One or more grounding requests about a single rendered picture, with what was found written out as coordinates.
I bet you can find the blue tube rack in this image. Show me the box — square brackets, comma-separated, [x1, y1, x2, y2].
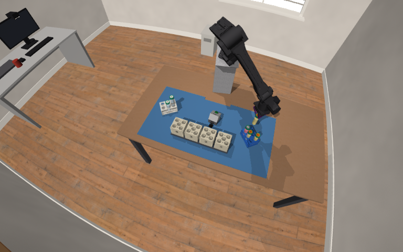
[240, 127, 260, 148]

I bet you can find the blue bench mat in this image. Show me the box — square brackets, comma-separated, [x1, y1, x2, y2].
[137, 86, 276, 179]

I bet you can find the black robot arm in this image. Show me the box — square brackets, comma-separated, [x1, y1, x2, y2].
[209, 17, 281, 115]

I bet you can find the white box with done label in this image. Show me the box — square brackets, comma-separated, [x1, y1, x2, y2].
[208, 110, 221, 128]

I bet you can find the white tube rack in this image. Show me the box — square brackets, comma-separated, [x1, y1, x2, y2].
[160, 100, 177, 115]

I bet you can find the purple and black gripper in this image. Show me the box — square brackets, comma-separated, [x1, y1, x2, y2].
[253, 101, 270, 119]

